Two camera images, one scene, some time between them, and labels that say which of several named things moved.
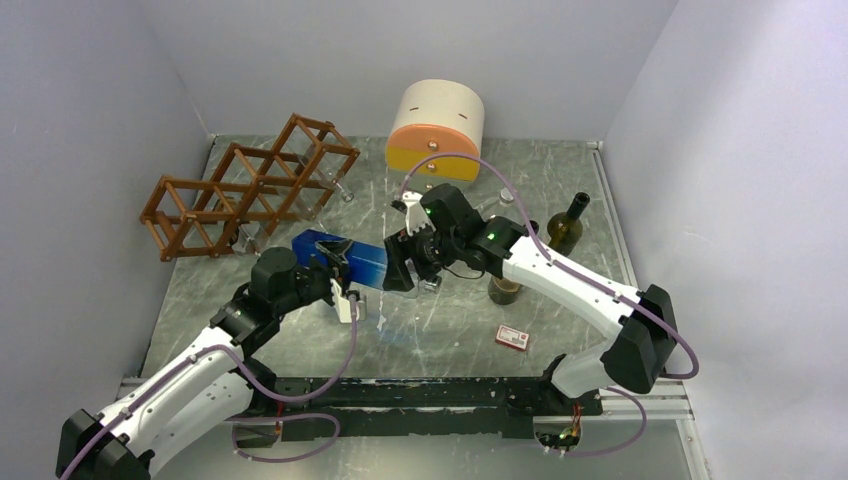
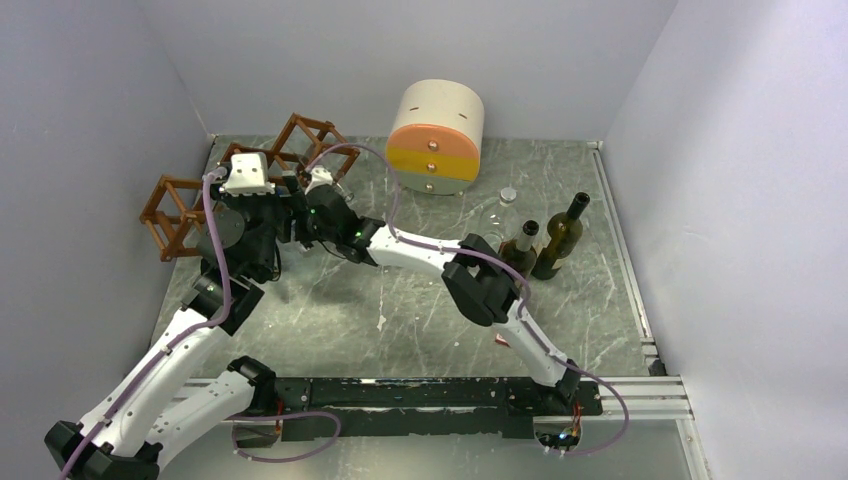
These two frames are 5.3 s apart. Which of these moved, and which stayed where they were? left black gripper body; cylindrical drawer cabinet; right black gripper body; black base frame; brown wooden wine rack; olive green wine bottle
Moved: right black gripper body; left black gripper body
Stayed: cylindrical drawer cabinet; brown wooden wine rack; black base frame; olive green wine bottle
